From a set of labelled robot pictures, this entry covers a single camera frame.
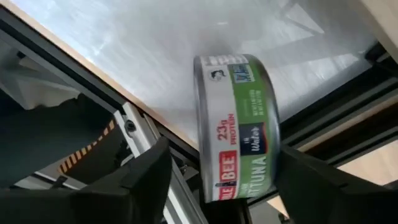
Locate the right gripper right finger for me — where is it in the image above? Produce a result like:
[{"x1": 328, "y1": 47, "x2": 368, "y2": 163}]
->
[{"x1": 275, "y1": 144, "x2": 398, "y2": 224}]

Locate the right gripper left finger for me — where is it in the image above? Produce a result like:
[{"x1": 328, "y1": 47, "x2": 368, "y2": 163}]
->
[{"x1": 0, "y1": 136, "x2": 173, "y2": 224}]

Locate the silver-lidded tuna can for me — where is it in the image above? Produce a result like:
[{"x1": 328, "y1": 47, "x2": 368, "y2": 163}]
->
[{"x1": 193, "y1": 54, "x2": 281, "y2": 203}]

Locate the wooden shelf board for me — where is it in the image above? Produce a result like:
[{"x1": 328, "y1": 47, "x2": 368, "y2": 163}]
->
[{"x1": 360, "y1": 0, "x2": 398, "y2": 63}]

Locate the orange striped floor mat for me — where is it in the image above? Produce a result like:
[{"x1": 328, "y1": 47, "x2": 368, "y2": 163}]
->
[{"x1": 57, "y1": 119, "x2": 131, "y2": 184}]

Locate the silver aluminium mounting rail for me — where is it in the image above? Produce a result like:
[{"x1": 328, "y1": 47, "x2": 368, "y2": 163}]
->
[{"x1": 113, "y1": 101, "x2": 209, "y2": 224}]

